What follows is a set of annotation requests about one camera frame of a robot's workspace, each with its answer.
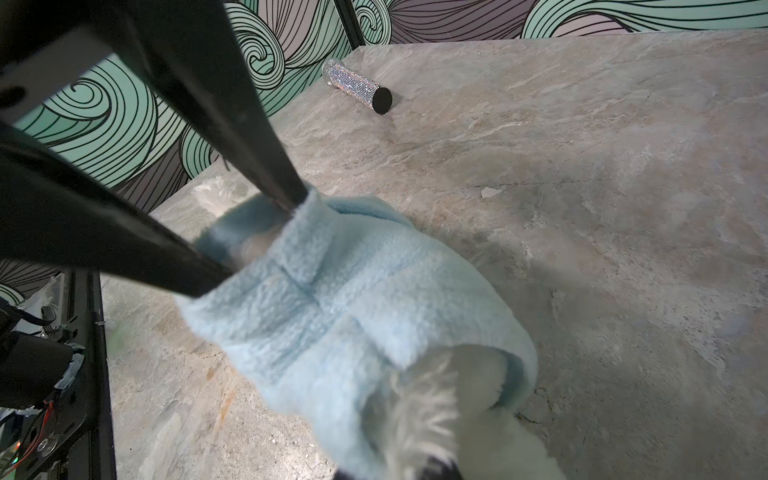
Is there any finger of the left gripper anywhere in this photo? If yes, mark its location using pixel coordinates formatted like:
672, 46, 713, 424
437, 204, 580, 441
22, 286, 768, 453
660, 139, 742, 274
113, 1, 308, 211
1, 125, 233, 298

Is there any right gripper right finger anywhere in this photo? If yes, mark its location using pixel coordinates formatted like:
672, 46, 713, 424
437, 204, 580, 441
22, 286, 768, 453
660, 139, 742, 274
418, 459, 463, 480

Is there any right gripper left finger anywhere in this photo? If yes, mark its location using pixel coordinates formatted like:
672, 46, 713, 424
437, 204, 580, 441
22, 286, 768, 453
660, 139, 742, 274
333, 469, 356, 480

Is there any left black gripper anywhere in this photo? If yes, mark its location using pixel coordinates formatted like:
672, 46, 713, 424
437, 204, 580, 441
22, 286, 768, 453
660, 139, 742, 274
1, 1, 156, 156

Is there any white teddy bear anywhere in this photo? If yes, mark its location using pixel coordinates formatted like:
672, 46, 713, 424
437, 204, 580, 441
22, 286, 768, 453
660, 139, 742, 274
191, 173, 568, 480

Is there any light blue fleece hoodie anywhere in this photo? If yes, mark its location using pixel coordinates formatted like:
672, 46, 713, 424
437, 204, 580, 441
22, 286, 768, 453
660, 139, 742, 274
173, 187, 539, 480

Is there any glass tube with sprinkles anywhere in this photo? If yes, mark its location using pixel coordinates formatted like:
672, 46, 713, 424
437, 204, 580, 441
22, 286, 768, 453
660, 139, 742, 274
322, 58, 393, 115

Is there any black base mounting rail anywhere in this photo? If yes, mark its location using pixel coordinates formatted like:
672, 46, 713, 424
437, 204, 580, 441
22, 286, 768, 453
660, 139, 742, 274
16, 270, 117, 479

